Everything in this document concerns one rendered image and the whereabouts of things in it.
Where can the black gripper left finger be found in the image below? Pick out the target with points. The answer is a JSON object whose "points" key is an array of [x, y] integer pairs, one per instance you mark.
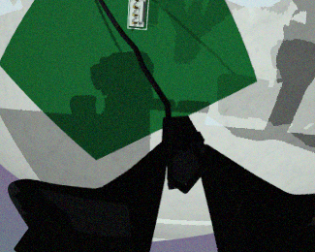
{"points": [[123, 213]]}

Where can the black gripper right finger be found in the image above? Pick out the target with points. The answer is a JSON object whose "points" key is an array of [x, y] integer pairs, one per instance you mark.
{"points": [[247, 213]]}

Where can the green flat board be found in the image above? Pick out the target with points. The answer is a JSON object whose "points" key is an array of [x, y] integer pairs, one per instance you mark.
{"points": [[70, 60]]}

